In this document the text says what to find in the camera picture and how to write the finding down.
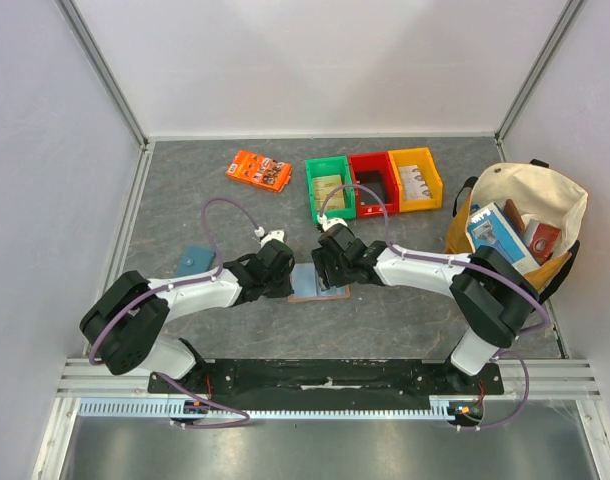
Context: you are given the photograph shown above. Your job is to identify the gold cards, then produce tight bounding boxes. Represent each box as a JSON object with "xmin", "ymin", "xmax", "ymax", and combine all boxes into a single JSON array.
[{"xmin": 312, "ymin": 174, "xmax": 346, "ymax": 212}]

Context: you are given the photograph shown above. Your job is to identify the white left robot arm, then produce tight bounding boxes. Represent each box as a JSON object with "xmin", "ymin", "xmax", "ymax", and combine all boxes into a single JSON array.
[{"xmin": 79, "ymin": 238, "xmax": 295, "ymax": 393}]

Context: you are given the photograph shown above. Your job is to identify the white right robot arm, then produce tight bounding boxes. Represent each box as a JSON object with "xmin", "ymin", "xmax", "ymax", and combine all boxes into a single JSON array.
[{"xmin": 312, "ymin": 219, "xmax": 548, "ymax": 394}]

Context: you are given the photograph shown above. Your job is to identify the teal card wallet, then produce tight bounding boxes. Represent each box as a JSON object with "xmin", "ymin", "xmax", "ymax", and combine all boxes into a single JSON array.
[{"xmin": 175, "ymin": 245, "xmax": 216, "ymax": 277}]

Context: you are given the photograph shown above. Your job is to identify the black card in red bin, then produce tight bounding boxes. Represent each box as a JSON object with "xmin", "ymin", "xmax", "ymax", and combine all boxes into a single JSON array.
[{"xmin": 356, "ymin": 171, "xmax": 387, "ymax": 205}]

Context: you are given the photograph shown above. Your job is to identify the white cards in yellow bin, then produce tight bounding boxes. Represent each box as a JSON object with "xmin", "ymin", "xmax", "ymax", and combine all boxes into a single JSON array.
[{"xmin": 398, "ymin": 165, "xmax": 431, "ymax": 201}]

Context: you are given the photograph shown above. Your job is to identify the green plastic bin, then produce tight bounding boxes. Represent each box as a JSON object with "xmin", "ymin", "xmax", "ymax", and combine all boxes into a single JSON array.
[{"xmin": 306, "ymin": 156, "xmax": 356, "ymax": 224}]

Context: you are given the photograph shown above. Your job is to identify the red plastic bin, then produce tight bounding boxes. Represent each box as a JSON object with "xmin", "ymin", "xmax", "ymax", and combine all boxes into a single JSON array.
[{"xmin": 348, "ymin": 151, "xmax": 400, "ymax": 218}]

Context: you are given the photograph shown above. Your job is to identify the orange snack box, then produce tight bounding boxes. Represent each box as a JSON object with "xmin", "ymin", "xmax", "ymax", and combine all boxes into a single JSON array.
[{"xmin": 226, "ymin": 150, "xmax": 292, "ymax": 193}]

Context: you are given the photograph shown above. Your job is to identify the yellow plastic bin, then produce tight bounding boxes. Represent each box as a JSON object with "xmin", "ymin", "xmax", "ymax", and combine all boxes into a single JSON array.
[{"xmin": 388, "ymin": 147, "xmax": 443, "ymax": 213}]

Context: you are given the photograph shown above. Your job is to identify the blue razor box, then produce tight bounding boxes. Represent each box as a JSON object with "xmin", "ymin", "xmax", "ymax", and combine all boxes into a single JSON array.
[{"xmin": 467, "ymin": 202, "xmax": 540, "ymax": 274}]

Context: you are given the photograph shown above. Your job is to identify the brown wallet in bag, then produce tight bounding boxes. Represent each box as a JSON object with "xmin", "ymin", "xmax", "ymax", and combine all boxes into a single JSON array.
[{"xmin": 503, "ymin": 199, "xmax": 526, "ymax": 236}]

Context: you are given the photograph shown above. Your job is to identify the red box in bag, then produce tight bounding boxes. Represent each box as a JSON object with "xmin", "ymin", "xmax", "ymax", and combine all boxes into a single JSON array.
[{"xmin": 523, "ymin": 219, "xmax": 561, "ymax": 264}]

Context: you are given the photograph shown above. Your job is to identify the cream and mustard tote bag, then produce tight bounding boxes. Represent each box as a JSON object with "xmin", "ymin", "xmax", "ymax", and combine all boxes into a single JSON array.
[{"xmin": 445, "ymin": 160, "xmax": 588, "ymax": 302}]

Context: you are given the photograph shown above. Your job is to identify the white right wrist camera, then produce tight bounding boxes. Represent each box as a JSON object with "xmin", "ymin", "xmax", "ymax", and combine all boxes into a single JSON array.
[{"xmin": 316, "ymin": 214, "xmax": 347, "ymax": 233}]

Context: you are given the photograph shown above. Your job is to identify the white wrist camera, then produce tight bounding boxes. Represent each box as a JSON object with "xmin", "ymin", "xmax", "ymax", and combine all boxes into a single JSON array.
[
  {"xmin": 316, "ymin": 214, "xmax": 347, "ymax": 233},
  {"xmin": 254, "ymin": 226, "xmax": 286, "ymax": 246}
]

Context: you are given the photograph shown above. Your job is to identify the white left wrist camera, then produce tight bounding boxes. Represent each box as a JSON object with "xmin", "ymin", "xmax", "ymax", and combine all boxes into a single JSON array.
[{"xmin": 254, "ymin": 226, "xmax": 286, "ymax": 246}]

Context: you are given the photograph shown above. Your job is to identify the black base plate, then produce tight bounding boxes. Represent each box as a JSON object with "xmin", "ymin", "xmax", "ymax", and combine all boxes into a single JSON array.
[{"xmin": 147, "ymin": 357, "xmax": 506, "ymax": 411}]

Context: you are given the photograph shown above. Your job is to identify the slotted cable duct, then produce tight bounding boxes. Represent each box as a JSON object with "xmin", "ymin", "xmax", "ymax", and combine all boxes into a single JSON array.
[{"xmin": 77, "ymin": 394, "xmax": 486, "ymax": 420}]

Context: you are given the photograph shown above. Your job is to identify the aluminium corner post left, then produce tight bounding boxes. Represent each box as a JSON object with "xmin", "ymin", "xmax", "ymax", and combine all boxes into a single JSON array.
[{"xmin": 55, "ymin": 0, "xmax": 149, "ymax": 150}]

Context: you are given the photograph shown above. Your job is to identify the aluminium corner post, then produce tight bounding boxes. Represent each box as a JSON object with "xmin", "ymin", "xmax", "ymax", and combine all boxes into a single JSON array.
[
  {"xmin": 494, "ymin": 0, "xmax": 586, "ymax": 148},
  {"xmin": 55, "ymin": 0, "xmax": 149, "ymax": 150}
]

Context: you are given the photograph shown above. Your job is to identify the aluminium corner post right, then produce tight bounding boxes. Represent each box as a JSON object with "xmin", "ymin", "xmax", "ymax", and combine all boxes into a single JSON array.
[{"xmin": 494, "ymin": 0, "xmax": 586, "ymax": 148}]

